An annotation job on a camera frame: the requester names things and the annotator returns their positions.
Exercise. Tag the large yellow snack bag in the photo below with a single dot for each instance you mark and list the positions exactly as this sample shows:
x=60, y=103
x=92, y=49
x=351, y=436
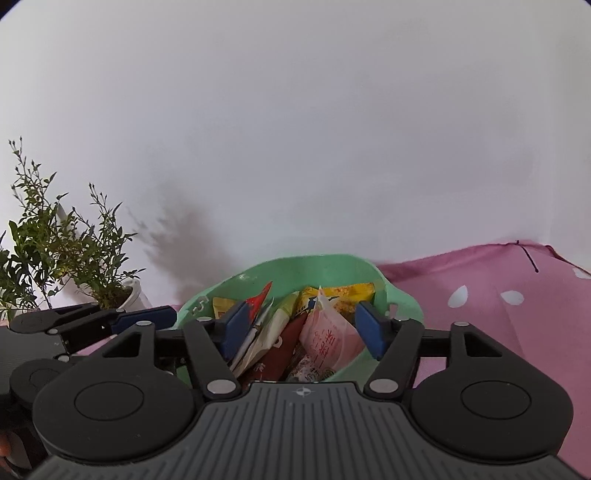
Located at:
x=346, y=291

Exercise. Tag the green plastic bowl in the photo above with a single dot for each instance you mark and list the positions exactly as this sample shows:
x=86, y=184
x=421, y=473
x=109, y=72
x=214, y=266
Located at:
x=286, y=272

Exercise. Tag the red pouch with white figure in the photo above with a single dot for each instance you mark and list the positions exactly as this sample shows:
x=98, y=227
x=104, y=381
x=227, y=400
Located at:
x=281, y=355

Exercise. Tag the pink snack packet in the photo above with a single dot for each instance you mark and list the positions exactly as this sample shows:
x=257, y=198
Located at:
x=328, y=337

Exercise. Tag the pink tablecloth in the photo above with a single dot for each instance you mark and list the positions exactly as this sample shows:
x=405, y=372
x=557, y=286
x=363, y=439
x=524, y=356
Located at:
x=485, y=314

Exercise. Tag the long white blue packet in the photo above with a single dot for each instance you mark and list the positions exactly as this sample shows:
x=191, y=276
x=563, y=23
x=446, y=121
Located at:
x=256, y=332

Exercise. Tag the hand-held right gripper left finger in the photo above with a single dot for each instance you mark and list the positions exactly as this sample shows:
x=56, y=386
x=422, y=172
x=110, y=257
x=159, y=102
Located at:
x=235, y=330

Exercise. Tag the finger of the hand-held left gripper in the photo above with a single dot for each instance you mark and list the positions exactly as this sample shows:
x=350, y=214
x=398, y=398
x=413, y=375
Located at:
x=147, y=316

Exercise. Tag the cream pale green pouch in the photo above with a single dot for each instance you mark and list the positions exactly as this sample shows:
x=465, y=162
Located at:
x=277, y=325

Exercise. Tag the small yellow snack packet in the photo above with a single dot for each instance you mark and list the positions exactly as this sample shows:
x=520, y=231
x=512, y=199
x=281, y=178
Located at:
x=224, y=305

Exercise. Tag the fine-leaf plant in white pot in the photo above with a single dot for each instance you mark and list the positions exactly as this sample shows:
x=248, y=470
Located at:
x=122, y=295

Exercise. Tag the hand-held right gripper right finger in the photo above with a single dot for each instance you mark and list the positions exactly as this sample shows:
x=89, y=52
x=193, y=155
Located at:
x=369, y=330

